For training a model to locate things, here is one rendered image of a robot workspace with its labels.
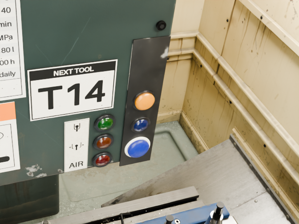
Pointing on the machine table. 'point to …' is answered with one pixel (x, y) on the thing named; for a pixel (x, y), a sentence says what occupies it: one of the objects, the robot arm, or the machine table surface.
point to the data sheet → (11, 51)
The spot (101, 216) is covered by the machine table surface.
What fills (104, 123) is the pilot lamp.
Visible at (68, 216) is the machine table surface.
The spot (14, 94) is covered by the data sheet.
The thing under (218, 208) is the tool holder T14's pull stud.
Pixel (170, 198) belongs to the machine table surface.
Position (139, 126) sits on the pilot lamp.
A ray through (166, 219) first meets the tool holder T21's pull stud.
